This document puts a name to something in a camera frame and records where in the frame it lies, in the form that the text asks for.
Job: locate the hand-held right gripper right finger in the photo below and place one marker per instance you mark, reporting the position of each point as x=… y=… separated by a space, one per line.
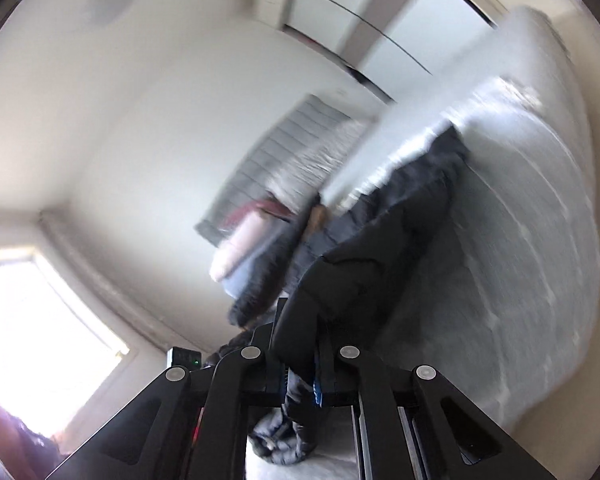
x=350 y=375

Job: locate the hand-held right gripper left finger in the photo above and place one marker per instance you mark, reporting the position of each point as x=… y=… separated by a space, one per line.
x=260 y=360

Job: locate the black puffer jacket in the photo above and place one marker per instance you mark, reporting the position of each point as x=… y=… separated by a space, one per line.
x=370 y=240

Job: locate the dark quilted coat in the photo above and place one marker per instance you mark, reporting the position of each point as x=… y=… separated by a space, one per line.
x=265 y=280

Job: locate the light blue pillow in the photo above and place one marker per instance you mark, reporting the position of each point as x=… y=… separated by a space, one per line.
x=237 y=280

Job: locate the pale pink pillow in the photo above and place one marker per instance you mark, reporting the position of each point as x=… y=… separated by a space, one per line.
x=245 y=245

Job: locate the bright window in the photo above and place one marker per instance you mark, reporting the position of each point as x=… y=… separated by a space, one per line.
x=40 y=335

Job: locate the dusty red cloth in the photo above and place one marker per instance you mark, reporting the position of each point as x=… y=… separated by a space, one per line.
x=260 y=206

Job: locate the brown garment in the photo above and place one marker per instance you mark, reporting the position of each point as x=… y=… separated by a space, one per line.
x=320 y=217

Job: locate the dark red cloth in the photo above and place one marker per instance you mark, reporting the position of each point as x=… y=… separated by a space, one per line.
x=10 y=435

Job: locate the bed with grey sheet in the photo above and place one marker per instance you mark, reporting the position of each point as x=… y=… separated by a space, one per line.
x=505 y=260

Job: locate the grey padded headboard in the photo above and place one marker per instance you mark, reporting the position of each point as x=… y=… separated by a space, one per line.
x=270 y=160

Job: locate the beige pillow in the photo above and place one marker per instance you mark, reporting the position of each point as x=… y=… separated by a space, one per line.
x=320 y=160

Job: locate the white and grey wardrobe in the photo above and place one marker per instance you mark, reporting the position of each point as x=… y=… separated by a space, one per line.
x=405 y=25

